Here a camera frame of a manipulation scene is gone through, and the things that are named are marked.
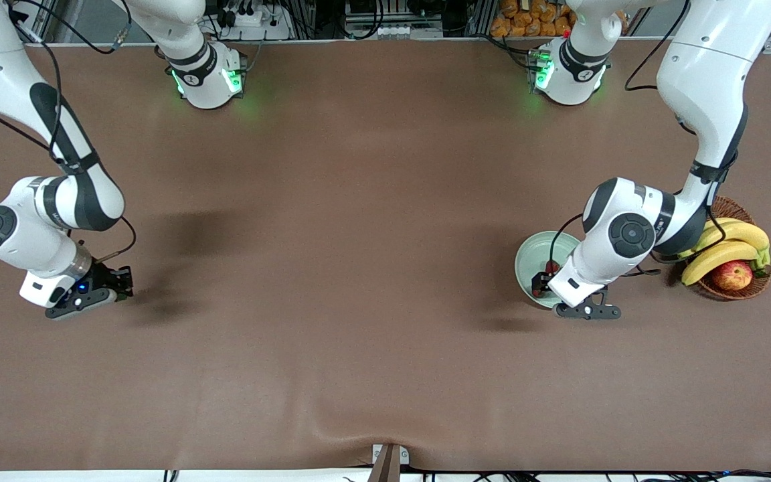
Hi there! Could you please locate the pale green round plate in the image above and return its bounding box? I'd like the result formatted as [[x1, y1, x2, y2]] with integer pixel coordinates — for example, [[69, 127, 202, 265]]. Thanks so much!
[[515, 231, 584, 310]]

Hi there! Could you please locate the large yellow banana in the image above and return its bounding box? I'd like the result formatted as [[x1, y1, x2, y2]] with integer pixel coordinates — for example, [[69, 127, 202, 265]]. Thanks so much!
[[681, 241, 760, 287], [690, 222, 771, 272]]

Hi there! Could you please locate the brown wicker basket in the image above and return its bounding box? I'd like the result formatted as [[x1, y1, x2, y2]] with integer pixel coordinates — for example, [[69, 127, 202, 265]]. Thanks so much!
[[679, 196, 771, 301]]

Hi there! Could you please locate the red yellow apple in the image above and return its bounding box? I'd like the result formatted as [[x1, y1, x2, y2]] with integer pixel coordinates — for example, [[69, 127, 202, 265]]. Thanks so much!
[[711, 260, 754, 292]]

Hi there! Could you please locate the brown table cover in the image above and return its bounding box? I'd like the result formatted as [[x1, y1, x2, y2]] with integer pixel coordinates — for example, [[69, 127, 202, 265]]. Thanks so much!
[[0, 37, 771, 473]]

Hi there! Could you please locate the bag of orange buns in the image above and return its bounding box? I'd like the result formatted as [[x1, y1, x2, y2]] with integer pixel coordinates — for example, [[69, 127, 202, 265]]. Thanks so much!
[[491, 0, 577, 38]]

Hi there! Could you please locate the white power strip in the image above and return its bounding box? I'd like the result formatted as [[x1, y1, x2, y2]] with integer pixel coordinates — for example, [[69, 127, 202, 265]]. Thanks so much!
[[222, 0, 294, 41]]

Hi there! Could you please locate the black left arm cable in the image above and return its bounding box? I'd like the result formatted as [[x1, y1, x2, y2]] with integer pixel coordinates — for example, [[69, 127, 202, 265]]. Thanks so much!
[[548, 0, 727, 276]]

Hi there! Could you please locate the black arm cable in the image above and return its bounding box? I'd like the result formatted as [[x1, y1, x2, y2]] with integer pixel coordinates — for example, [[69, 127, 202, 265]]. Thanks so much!
[[548, 0, 727, 276], [0, 0, 137, 262]]

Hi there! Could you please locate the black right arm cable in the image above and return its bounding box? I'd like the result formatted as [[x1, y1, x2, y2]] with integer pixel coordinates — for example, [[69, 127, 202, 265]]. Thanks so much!
[[0, 0, 137, 262]]

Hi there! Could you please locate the grey metal mount bracket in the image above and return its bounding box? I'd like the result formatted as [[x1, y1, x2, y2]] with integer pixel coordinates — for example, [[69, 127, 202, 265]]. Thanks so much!
[[367, 443, 410, 482]]

